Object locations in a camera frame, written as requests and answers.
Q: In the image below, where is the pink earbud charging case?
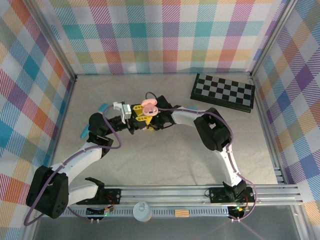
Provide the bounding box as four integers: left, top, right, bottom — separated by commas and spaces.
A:
140, 98, 160, 117

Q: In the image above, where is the teal cylindrical tube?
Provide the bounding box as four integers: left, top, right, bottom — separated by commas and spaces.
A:
79, 103, 108, 140

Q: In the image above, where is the black and silver chessboard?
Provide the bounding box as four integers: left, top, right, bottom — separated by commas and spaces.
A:
190, 72, 256, 115

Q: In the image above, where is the white tin can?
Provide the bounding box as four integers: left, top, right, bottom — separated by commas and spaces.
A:
132, 201, 153, 222

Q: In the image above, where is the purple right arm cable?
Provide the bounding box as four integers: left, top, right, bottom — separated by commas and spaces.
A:
145, 91, 258, 222

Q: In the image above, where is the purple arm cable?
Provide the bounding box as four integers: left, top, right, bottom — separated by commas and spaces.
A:
23, 106, 123, 226
145, 91, 258, 222

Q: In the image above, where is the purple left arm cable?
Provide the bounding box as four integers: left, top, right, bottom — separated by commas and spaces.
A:
23, 106, 123, 226

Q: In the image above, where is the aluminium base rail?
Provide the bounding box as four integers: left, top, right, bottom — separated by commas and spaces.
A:
59, 184, 304, 208

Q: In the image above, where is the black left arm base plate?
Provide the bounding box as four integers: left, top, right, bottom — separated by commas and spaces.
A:
99, 187, 123, 205

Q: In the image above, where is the slotted grey cable duct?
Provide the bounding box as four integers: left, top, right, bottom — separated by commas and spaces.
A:
56, 208, 235, 218

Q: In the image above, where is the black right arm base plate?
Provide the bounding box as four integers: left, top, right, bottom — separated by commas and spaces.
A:
208, 186, 256, 204

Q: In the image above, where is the aluminium frame post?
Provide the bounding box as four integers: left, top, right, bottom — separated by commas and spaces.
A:
23, 0, 78, 85
249, 0, 300, 78

